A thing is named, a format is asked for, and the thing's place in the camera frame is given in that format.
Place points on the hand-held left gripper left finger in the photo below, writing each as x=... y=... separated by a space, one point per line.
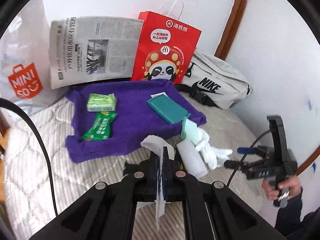
x=147 y=177

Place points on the person's right forearm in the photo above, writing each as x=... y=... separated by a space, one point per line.
x=295 y=220

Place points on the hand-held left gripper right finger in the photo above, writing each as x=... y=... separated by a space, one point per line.
x=175 y=177

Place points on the red paper bag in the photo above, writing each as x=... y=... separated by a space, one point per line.
x=170 y=45

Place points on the purple towel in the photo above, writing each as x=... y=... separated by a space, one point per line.
x=132 y=120

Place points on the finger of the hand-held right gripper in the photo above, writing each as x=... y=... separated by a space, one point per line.
x=235 y=164
x=247 y=150

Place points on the teal dishcloth with label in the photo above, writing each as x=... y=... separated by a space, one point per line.
x=168 y=108

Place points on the grey waist bag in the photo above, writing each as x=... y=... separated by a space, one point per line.
x=217 y=80

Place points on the green tissue pack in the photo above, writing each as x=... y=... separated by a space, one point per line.
x=102 y=102

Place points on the person's right hand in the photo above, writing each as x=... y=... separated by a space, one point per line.
x=287 y=186

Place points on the white glove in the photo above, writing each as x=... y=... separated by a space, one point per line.
x=212 y=152

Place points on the folded newspaper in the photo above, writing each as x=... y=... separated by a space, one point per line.
x=92 y=52

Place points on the white plastic shopping bag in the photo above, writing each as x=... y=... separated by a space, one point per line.
x=20 y=67

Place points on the brown wooden door frame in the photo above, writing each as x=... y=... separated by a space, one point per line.
x=232 y=17

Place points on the green snack packet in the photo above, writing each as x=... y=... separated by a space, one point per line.
x=100 y=127

